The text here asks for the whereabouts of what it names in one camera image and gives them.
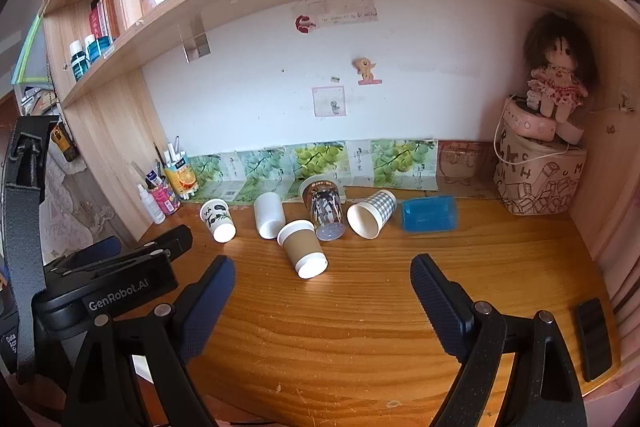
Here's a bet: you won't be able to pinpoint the clear printed plastic cup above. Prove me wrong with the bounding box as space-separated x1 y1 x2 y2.
298 175 346 242

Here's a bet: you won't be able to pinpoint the white lace cloth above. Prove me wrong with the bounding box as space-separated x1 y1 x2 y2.
39 146 138 264

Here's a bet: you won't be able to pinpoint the red books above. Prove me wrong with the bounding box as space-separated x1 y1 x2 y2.
89 0 122 43

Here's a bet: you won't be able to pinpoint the green grape tissue packs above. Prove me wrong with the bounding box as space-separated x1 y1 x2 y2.
189 139 439 204

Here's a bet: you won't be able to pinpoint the black phone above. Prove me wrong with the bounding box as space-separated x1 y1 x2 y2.
573 298 614 383

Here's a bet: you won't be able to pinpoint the checkered paper cup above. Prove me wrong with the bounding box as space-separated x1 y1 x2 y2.
346 189 398 240

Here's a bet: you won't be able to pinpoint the brown sleeved paper cup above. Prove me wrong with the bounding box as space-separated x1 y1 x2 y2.
276 219 329 280

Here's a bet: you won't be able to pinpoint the pink round case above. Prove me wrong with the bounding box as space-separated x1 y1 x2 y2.
502 94 557 143

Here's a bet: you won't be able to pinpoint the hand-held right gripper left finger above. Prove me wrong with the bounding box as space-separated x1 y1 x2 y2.
62 255 237 427

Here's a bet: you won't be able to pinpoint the panda print white cup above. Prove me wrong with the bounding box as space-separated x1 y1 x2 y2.
199 198 237 243

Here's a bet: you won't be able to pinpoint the blue plastic box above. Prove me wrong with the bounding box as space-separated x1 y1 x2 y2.
400 195 460 236

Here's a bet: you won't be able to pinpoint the pink square wall sticker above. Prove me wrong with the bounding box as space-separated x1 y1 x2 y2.
311 85 347 118

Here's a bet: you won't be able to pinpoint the pony wall sticker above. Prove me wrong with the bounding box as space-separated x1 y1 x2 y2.
352 55 384 86

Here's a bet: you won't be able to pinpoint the teal bottle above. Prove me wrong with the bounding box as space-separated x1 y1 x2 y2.
83 34 104 64
68 40 89 82

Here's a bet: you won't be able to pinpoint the rag doll with dark hair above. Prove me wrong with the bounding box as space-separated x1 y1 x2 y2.
523 12 599 124

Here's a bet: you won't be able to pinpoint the clear plastic shelf clip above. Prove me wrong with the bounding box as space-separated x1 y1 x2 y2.
175 13 211 64

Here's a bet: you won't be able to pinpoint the pink bottle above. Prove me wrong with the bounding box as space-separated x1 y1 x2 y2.
152 183 182 217

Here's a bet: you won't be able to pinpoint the white spray bottle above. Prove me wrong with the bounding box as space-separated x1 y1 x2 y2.
137 183 166 226

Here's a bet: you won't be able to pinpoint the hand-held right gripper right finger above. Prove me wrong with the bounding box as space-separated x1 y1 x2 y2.
410 253 587 427

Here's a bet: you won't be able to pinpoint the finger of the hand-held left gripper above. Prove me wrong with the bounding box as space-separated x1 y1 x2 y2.
65 235 123 266
117 225 194 262

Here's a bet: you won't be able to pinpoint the yellow pen holder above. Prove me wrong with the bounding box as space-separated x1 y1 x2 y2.
164 155 194 200

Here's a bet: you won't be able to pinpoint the printed beige storage bag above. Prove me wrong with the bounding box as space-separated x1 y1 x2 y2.
493 127 589 217

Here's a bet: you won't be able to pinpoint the taped paper note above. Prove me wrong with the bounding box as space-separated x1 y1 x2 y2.
307 0 379 24

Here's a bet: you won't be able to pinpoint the brown printed paper bag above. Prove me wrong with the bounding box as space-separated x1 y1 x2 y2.
437 140 496 198

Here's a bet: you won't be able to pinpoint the plain white paper cup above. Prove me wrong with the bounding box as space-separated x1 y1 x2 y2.
253 191 286 240

